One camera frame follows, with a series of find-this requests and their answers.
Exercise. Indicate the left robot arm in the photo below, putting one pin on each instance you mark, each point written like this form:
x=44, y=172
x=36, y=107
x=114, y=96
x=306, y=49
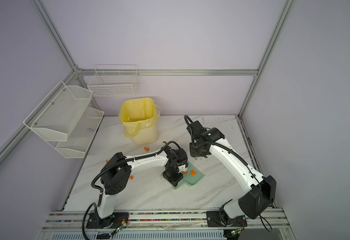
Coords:
x=114, y=176

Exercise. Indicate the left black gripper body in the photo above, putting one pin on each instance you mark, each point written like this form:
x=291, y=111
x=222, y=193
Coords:
x=172, y=175

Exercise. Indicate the green dustpan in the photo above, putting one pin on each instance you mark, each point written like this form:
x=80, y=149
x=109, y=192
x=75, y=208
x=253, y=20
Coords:
x=189, y=179

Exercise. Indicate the yellow bin liner bag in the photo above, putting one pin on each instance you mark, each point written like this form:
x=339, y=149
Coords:
x=138, y=114

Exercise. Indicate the cream trash bin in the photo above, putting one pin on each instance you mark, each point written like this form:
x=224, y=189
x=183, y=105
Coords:
x=146, y=136

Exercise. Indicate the orange scraps far right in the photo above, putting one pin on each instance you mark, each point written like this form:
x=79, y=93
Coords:
x=191, y=172

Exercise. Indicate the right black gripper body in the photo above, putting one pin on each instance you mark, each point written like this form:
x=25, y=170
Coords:
x=194, y=150

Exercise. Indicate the lower white mesh shelf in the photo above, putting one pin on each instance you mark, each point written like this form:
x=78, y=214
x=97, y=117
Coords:
x=80, y=140

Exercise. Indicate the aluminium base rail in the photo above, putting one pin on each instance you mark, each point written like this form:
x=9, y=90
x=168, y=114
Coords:
x=200, y=224

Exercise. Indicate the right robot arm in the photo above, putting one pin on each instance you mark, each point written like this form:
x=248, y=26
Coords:
x=258, y=192

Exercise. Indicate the white mesh shelf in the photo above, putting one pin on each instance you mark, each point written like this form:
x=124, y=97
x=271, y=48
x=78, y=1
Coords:
x=55, y=118
x=80, y=140

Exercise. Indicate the upper white mesh shelf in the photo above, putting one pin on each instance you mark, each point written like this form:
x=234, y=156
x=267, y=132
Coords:
x=55, y=118

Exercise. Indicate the white wire wall basket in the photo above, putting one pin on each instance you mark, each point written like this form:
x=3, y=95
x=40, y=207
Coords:
x=114, y=81

